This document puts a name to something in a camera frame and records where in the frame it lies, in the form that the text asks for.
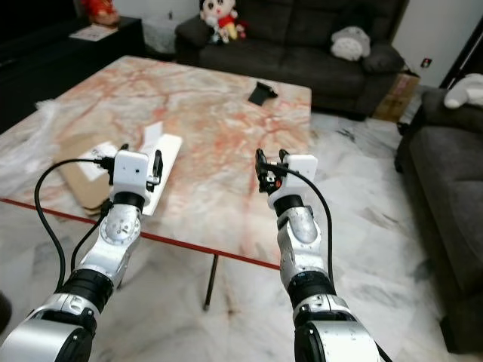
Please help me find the white shipping label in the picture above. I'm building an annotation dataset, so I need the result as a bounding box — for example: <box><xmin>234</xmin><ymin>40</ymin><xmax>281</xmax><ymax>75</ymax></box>
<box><xmin>93</xmin><ymin>142</ymin><xmax>122</xmax><ymax>183</ymax></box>

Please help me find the brown cardboard envelope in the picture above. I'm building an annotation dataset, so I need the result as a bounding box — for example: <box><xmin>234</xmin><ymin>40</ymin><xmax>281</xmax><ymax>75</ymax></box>
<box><xmin>59</xmin><ymin>132</ymin><xmax>123</xmax><ymax>217</ymax></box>

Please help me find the pink marble coffee table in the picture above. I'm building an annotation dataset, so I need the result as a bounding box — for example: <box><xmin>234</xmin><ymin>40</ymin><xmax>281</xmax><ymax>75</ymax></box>
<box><xmin>0</xmin><ymin>55</ymin><xmax>315</xmax><ymax>311</ymax></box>

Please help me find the small black pouch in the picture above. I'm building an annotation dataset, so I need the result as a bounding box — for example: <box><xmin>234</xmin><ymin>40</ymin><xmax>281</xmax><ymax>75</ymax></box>
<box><xmin>247</xmin><ymin>81</ymin><xmax>279</xmax><ymax>107</ymax></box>

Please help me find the dark grey fabric sofa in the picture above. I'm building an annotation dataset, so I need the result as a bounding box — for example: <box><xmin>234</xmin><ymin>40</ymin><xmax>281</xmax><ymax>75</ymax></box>
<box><xmin>174</xmin><ymin>0</ymin><xmax>410</xmax><ymax>119</ymax></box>

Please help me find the black tv cabinet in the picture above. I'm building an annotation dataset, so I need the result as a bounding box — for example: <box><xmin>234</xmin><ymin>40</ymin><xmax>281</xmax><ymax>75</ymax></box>
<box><xmin>0</xmin><ymin>17</ymin><xmax>146</xmax><ymax>135</ymax></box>

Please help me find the brown cardboard box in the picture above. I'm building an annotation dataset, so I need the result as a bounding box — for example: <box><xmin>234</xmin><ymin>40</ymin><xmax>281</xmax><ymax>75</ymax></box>
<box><xmin>373</xmin><ymin>71</ymin><xmax>422</xmax><ymax>124</ymax></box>

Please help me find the white lace cloth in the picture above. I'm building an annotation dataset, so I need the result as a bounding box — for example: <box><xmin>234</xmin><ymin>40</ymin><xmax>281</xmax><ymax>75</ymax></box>
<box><xmin>141</xmin><ymin>16</ymin><xmax>183</xmax><ymax>56</ymax></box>

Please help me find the grey white round plush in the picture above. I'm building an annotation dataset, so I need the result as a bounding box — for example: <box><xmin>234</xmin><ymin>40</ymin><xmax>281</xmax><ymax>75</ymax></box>
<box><xmin>330</xmin><ymin>26</ymin><xmax>373</xmax><ymax>62</ymax></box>

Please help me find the white red pamphlet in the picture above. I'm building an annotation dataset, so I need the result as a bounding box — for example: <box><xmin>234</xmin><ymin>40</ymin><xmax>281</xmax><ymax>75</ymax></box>
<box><xmin>69</xmin><ymin>24</ymin><xmax>119</xmax><ymax>43</ymax></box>

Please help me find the cartoon boy plush doll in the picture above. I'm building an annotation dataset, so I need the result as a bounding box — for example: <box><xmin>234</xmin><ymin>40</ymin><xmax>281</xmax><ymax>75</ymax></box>
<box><xmin>198</xmin><ymin>0</ymin><xmax>248</xmax><ymax>44</ymax></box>

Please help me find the red gold figurine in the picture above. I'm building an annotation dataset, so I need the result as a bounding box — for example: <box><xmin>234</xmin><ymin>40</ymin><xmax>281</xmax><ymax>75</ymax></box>
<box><xmin>82</xmin><ymin>0</ymin><xmax>122</xmax><ymax>28</ymax></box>

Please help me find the dark grey armchair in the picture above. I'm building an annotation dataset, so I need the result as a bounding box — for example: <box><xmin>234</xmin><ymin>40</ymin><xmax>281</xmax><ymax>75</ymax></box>
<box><xmin>395</xmin><ymin>87</ymin><xmax>483</xmax><ymax>355</ymax></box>

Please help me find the white plush toy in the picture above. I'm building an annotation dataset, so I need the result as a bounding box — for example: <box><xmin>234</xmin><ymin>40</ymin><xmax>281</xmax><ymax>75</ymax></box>
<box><xmin>443</xmin><ymin>72</ymin><xmax>483</xmax><ymax>111</ymax></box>

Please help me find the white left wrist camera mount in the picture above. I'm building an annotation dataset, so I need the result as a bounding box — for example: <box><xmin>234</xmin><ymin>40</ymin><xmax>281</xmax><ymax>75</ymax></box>
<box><xmin>113</xmin><ymin>151</ymin><xmax>151</xmax><ymax>195</ymax></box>

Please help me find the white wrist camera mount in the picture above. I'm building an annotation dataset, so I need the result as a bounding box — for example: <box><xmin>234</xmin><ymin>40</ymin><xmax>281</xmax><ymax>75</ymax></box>
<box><xmin>113</xmin><ymin>151</ymin><xmax>151</xmax><ymax>195</ymax></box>
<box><xmin>287</xmin><ymin>155</ymin><xmax>318</xmax><ymax>194</ymax></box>

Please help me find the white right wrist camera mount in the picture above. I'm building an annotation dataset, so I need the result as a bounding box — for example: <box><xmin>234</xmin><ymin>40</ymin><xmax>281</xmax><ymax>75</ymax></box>
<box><xmin>287</xmin><ymin>155</ymin><xmax>318</xmax><ymax>194</ymax></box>

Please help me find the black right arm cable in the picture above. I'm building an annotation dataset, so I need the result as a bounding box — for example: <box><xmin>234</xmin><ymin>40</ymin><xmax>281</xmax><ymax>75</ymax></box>
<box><xmin>300</xmin><ymin>167</ymin><xmax>337</xmax><ymax>281</ymax></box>

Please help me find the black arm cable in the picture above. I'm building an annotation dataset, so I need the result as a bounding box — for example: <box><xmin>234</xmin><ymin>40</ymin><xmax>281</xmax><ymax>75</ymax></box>
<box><xmin>34</xmin><ymin>157</ymin><xmax>115</xmax><ymax>293</ymax></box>
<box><xmin>300</xmin><ymin>167</ymin><xmax>337</xmax><ymax>281</ymax></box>

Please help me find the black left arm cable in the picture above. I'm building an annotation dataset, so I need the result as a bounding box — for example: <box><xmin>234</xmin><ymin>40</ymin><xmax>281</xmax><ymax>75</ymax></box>
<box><xmin>34</xmin><ymin>157</ymin><xmax>115</xmax><ymax>293</ymax></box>

